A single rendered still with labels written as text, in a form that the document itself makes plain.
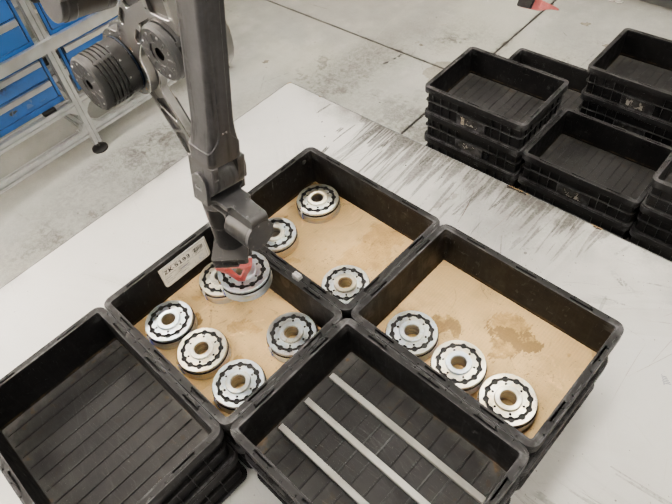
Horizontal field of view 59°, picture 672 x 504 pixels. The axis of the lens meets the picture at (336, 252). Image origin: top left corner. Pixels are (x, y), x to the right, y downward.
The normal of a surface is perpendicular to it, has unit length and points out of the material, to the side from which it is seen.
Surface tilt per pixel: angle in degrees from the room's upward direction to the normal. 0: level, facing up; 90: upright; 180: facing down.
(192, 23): 80
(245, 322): 0
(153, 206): 0
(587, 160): 0
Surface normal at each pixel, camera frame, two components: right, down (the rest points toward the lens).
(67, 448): -0.10, -0.63
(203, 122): -0.63, 0.51
